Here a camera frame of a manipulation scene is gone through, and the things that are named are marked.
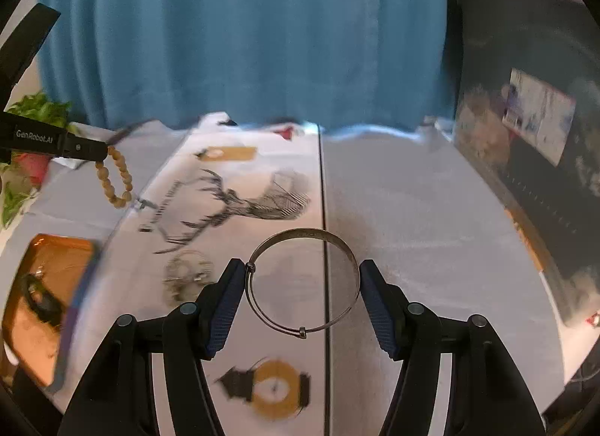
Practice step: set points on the red flower pot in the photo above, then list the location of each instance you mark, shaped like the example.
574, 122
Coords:
33, 166

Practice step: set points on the dark printed panel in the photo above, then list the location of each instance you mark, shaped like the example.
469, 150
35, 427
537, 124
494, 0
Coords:
539, 211

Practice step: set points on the white deer print cloth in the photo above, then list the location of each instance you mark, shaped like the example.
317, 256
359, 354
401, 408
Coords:
262, 173

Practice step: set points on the green leafy plant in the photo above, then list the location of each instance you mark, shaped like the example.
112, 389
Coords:
40, 107

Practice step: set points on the blue curtain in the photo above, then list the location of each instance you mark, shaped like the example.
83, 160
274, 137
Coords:
234, 32

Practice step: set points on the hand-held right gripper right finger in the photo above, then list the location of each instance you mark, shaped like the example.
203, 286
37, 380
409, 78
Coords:
380, 318

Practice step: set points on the grey tablecloth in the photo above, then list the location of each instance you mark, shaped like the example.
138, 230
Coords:
422, 229

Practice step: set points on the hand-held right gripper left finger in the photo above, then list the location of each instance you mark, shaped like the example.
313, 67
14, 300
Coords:
222, 318

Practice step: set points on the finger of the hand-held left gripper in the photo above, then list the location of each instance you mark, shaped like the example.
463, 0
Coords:
84, 149

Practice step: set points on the white printed label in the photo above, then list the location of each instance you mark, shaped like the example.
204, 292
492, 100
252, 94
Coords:
539, 114

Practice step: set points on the black green bangle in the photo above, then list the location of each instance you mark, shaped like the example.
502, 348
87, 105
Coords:
29, 293

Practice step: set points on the thin silver bangle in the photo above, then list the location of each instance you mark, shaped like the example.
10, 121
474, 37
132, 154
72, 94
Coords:
302, 232

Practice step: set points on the gold metal tray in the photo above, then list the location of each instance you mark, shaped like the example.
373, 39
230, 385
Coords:
65, 262

